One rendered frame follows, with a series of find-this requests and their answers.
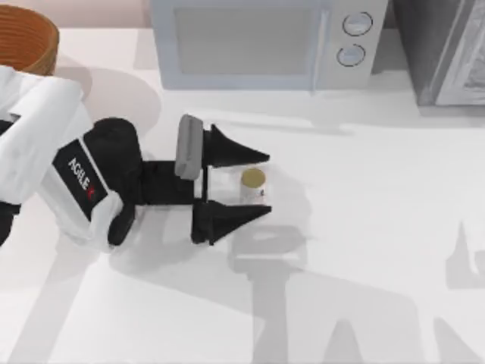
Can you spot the pale grey rounded box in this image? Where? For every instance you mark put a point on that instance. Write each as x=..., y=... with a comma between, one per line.
x=189, y=148

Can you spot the brown woven basket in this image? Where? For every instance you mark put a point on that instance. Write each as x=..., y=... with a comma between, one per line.
x=26, y=38

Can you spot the pale microwave oven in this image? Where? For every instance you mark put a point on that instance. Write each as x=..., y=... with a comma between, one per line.
x=246, y=41

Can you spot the round microwave knob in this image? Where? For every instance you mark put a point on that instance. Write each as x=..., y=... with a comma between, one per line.
x=351, y=55
x=357, y=23

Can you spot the white can with gold lid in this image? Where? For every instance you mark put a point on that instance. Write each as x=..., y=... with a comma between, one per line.
x=253, y=186

